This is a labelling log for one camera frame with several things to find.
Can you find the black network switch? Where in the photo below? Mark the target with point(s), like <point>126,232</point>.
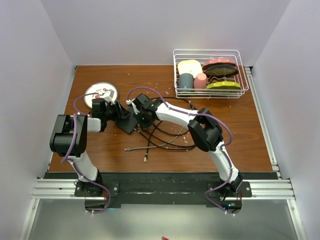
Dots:
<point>127,124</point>

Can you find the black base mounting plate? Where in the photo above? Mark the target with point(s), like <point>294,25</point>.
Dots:
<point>173,188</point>

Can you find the cream yellow plate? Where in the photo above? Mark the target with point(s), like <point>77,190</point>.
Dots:
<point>190,66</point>

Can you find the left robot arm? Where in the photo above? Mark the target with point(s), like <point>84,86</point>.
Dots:
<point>69,141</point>

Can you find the aluminium frame rail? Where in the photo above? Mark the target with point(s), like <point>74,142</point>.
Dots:
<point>271,213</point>

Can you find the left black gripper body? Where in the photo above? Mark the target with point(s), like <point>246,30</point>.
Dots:
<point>116,112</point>

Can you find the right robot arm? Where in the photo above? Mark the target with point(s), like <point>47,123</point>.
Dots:
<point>208,133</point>

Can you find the white wire dish rack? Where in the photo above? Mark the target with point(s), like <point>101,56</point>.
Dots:
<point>202,55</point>

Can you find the round white patterned plate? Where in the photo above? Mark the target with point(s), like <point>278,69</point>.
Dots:
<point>93,92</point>

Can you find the pink cup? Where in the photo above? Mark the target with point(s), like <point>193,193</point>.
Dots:
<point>200,82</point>

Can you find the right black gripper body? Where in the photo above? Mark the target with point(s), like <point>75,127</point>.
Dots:
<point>144,121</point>

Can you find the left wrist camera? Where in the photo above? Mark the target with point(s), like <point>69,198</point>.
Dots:
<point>108,95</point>

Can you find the black brown bowl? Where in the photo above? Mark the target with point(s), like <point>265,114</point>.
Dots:
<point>220,71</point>

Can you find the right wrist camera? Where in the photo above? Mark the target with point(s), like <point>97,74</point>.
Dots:
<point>130,103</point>

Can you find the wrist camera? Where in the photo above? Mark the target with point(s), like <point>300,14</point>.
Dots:
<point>108,95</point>
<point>130,103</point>

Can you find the dark grey cup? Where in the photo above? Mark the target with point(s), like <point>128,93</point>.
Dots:
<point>185,82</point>

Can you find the olive green bowl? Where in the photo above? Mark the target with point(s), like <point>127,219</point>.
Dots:
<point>224,85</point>

